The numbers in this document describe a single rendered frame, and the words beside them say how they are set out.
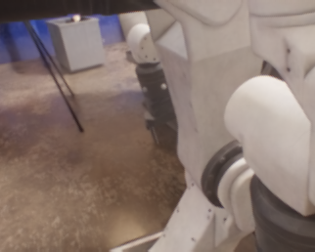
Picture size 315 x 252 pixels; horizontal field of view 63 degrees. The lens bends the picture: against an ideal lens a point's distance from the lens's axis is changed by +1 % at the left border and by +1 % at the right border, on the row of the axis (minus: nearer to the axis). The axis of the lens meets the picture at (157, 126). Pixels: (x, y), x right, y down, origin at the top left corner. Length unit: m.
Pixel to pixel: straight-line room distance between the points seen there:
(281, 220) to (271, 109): 0.09
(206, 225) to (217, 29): 0.36
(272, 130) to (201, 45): 0.14
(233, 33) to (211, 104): 0.10
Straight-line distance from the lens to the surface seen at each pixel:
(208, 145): 0.40
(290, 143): 0.19
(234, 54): 0.33
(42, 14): 0.32
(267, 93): 0.22
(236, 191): 0.42
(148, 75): 0.57
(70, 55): 3.25
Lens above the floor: 0.91
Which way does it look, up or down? 30 degrees down
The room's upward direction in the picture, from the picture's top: 6 degrees counter-clockwise
